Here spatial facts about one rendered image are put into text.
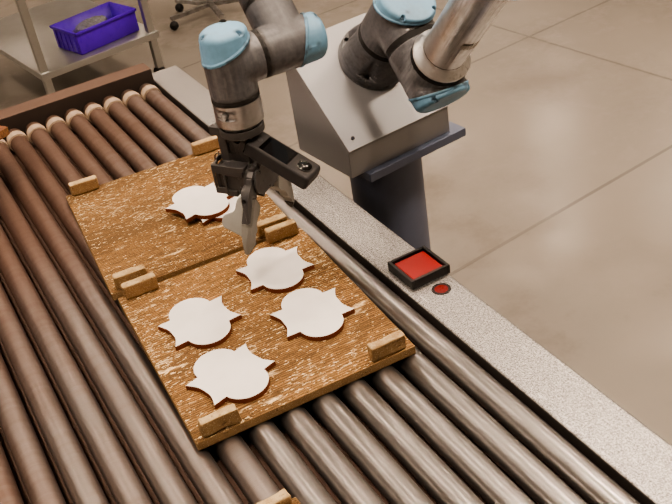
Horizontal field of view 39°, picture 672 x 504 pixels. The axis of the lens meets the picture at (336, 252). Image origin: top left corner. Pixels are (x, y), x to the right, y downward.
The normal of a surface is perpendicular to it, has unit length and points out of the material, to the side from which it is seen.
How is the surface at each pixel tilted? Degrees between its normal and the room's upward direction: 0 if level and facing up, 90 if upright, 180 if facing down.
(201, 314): 0
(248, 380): 0
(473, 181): 0
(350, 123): 43
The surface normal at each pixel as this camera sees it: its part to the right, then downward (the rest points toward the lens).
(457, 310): -0.14, -0.82
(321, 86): 0.29, -0.34
